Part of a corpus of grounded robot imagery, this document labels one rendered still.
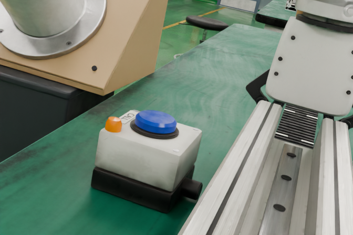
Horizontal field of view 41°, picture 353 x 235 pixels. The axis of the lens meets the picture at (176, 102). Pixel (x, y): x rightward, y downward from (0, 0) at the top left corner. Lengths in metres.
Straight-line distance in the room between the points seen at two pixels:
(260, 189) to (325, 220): 0.12
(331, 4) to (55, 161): 0.33
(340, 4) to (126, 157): 0.27
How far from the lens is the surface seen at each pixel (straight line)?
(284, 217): 0.36
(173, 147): 0.42
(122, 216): 0.42
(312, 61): 0.55
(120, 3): 0.79
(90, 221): 0.41
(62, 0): 0.73
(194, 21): 3.66
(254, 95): 0.59
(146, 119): 0.44
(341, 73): 0.56
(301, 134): 0.66
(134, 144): 0.42
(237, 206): 0.30
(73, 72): 0.74
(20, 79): 0.75
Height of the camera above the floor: 1.00
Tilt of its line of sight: 17 degrees down
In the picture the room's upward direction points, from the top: 12 degrees clockwise
